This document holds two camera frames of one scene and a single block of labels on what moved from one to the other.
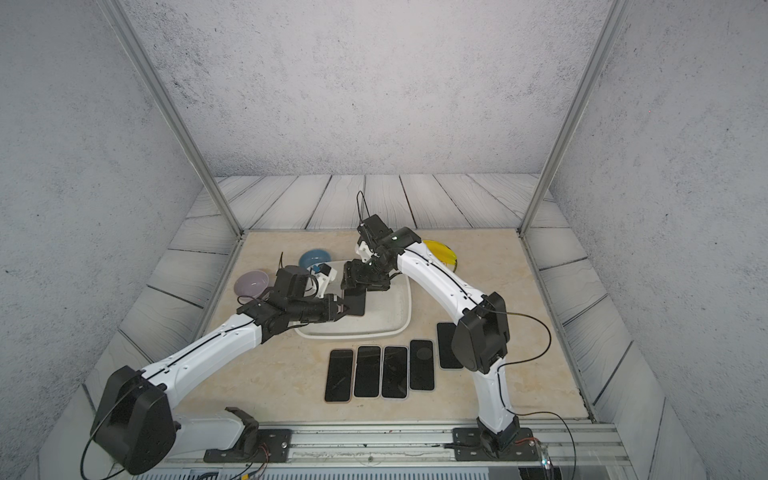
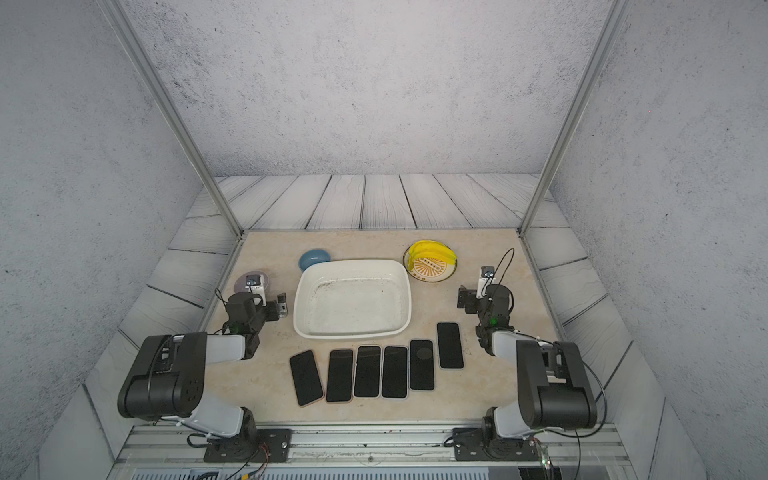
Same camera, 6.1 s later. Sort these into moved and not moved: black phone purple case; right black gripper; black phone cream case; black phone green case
Moved: right black gripper
Not moved: black phone purple case; black phone cream case; black phone green case
